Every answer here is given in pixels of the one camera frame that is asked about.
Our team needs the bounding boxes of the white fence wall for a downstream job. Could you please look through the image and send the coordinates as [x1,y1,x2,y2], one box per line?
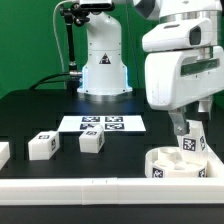
[0,178,224,205]
[203,143,224,179]
[0,142,10,170]

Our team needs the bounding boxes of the white round stool seat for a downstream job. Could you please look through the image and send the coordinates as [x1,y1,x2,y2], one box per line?
[145,147,207,178]

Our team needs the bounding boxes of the white left fence wall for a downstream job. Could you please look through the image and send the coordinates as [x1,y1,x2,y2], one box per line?
[0,142,10,170]

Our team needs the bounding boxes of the grey cable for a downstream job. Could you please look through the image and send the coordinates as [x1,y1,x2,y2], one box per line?
[52,0,76,74]

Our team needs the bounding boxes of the black cables on table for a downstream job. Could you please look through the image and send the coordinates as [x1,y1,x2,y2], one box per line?
[29,71,83,90]

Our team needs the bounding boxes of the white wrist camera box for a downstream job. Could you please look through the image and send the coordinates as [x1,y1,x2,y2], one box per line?
[142,18,213,52]

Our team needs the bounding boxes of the white right fence wall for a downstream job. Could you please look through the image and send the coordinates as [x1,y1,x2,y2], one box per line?
[203,143,224,179]

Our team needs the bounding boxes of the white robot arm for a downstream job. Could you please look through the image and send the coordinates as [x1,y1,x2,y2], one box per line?
[80,0,224,135]

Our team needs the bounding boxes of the black camera stand pole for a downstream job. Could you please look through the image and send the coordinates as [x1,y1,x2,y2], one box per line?
[59,2,91,72]

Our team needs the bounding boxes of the white marker sheet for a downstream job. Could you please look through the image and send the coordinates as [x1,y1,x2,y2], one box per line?
[58,115,146,132]

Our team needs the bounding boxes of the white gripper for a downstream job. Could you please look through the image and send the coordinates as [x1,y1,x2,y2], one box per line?
[145,46,224,136]

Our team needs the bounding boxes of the white front fence wall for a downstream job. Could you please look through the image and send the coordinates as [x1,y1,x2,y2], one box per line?
[0,178,224,205]

